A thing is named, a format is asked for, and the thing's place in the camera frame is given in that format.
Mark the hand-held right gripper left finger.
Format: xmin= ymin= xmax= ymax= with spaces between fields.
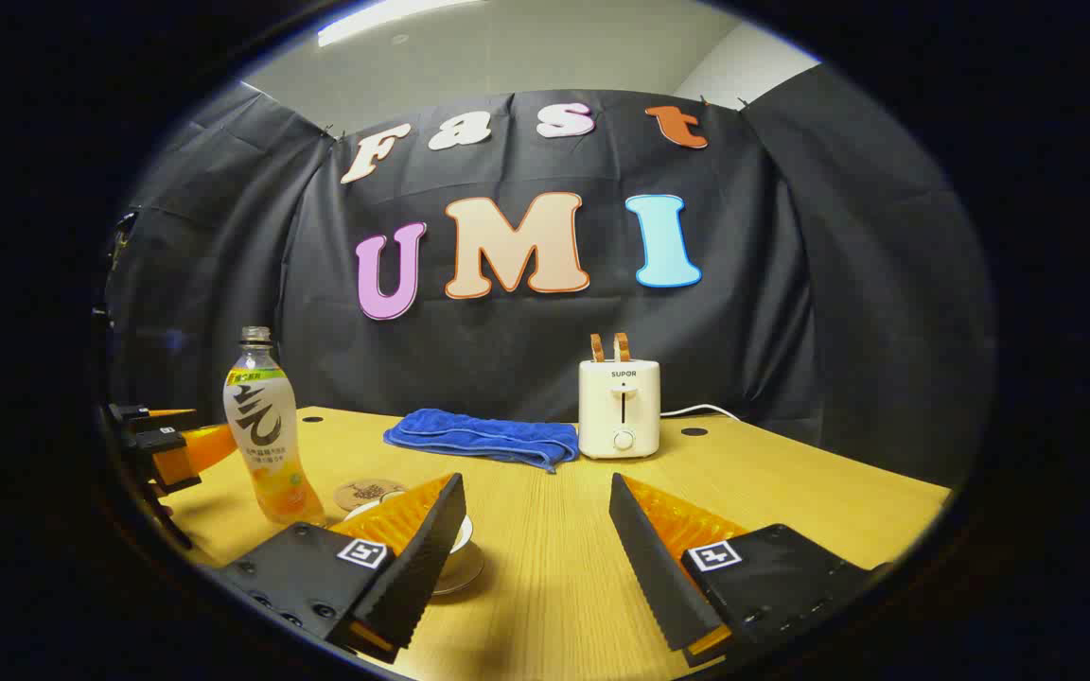
xmin=214 ymin=472 xmax=467 ymax=663

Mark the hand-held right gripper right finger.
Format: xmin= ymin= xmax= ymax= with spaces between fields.
xmin=608 ymin=473 xmax=896 ymax=668

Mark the cream teacup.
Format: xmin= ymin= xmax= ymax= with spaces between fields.
xmin=344 ymin=497 xmax=476 ymax=559

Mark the round wooden coaster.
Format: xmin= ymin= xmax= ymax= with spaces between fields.
xmin=334 ymin=479 xmax=408 ymax=513

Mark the clear water bottle orange drink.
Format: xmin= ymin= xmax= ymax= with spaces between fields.
xmin=223 ymin=326 xmax=326 ymax=527

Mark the cream saucer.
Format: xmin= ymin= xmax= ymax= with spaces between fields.
xmin=430 ymin=541 xmax=486 ymax=597

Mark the blue towel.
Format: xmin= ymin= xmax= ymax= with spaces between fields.
xmin=384 ymin=408 xmax=581 ymax=474

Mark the white toaster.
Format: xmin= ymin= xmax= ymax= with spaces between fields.
xmin=578 ymin=358 xmax=661 ymax=461

